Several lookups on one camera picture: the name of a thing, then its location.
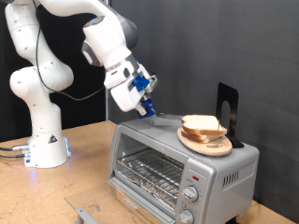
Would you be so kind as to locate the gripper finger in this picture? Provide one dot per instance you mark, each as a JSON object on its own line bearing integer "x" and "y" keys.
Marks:
{"x": 142, "y": 111}

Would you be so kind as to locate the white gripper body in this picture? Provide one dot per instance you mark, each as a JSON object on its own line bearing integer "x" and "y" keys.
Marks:
{"x": 126, "y": 95}

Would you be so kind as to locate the spatula with blue block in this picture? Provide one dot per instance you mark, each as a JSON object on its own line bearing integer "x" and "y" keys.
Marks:
{"x": 150, "y": 107}

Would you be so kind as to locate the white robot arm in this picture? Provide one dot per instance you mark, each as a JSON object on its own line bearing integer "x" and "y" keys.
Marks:
{"x": 37, "y": 90}

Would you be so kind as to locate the silver oven knob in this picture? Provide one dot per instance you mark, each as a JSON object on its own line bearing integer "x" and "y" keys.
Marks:
{"x": 186, "y": 217}
{"x": 190, "y": 194}

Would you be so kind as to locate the glass oven door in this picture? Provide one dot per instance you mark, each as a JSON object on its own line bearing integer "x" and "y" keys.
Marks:
{"x": 102, "y": 202}

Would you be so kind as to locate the silver toaster oven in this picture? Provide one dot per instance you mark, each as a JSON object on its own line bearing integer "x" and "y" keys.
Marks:
{"x": 218, "y": 193}

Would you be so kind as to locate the vertical metal pole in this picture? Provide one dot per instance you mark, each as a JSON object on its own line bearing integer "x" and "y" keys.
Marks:
{"x": 107, "y": 109}

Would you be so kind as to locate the round wooden plate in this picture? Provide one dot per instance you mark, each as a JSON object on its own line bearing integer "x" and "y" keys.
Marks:
{"x": 211, "y": 150}

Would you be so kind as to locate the thin metal pin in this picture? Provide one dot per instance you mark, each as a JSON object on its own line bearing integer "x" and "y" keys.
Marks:
{"x": 218, "y": 137}

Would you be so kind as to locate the black metal bookend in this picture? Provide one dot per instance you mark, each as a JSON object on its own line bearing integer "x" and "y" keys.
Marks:
{"x": 227, "y": 93}

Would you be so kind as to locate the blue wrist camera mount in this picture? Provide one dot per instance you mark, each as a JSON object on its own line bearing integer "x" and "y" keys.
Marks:
{"x": 141, "y": 83}

